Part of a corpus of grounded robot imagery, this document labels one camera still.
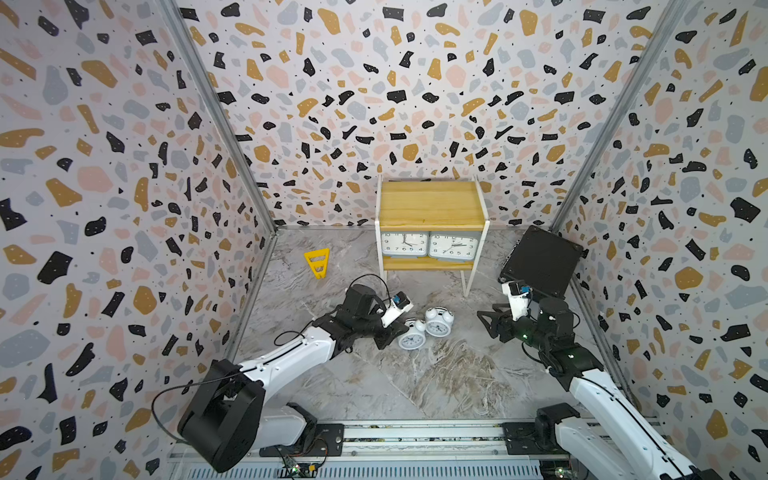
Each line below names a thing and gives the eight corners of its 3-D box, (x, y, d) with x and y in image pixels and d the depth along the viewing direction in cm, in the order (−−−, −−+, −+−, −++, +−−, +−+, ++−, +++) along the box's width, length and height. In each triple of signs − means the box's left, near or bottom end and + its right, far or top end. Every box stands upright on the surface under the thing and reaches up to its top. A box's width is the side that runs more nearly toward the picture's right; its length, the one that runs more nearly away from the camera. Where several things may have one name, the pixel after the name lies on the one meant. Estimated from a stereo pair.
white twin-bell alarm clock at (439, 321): (425, 338, 94) (427, 323, 86) (424, 322, 98) (426, 306, 90) (450, 339, 94) (455, 324, 86) (448, 322, 98) (452, 306, 90)
